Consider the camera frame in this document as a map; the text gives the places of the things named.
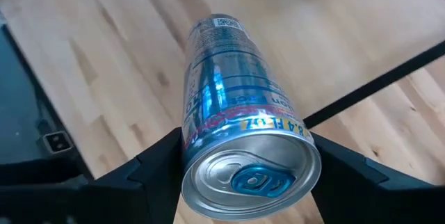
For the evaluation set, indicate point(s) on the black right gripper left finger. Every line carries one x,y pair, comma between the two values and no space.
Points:
149,189

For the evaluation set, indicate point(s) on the blue silver energy drink can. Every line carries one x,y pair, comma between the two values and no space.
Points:
240,95

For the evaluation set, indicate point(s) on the wooden shelf with black frame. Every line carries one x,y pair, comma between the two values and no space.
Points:
375,85

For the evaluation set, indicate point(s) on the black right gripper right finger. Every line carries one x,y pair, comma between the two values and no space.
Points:
368,196

